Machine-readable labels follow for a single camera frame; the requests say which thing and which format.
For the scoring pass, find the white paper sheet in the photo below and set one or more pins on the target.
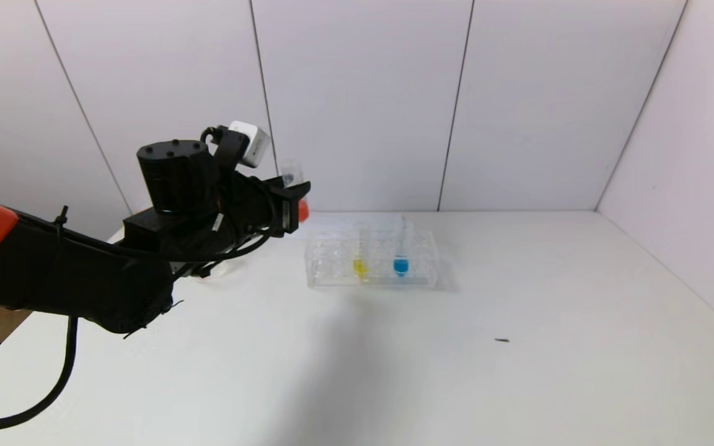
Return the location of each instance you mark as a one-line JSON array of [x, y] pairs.
[[357, 222]]

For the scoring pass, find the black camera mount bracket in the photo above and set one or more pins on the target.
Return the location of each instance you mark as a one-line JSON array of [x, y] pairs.
[[227, 152]]

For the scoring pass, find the test tube with yellow pigment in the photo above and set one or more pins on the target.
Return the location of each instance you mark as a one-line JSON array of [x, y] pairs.
[[361, 267]]

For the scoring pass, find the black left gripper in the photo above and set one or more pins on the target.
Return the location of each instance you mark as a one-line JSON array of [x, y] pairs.
[[287, 207]]

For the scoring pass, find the test tube with blue pigment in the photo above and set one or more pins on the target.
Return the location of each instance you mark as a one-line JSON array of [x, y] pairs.
[[401, 266]]

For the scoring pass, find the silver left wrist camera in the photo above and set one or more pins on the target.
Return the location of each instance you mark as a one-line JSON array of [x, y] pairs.
[[251, 144]]

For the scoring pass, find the clear acrylic test tube rack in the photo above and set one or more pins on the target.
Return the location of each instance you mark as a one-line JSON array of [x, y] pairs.
[[419, 260]]

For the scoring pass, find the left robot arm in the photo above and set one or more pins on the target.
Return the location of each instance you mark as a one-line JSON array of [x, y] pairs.
[[53, 272]]

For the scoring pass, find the test tube with red pigment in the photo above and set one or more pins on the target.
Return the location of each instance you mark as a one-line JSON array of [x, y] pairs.
[[292, 170]]

